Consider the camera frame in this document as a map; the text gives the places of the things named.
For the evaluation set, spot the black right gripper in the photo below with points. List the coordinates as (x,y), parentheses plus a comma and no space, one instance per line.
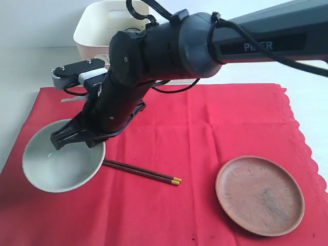
(105,116)

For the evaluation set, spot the pale green ceramic bowl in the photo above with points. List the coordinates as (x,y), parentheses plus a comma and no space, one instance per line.
(63,170)

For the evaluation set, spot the stainless steel cup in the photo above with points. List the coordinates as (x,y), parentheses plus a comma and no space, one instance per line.
(132,30)

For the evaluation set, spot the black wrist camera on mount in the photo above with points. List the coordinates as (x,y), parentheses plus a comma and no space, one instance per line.
(77,72)

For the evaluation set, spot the round brown wooden plate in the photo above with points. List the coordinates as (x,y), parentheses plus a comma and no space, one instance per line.
(260,196)

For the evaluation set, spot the cream plastic storage bin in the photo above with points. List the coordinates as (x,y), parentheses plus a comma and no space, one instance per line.
(97,25)

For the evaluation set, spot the red tablecloth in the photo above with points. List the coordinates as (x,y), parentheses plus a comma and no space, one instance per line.
(189,135)

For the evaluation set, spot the dark wooden chopstick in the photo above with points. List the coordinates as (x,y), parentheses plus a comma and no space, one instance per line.
(143,174)
(143,169)

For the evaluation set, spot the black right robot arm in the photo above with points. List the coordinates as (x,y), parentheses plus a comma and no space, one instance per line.
(186,46)

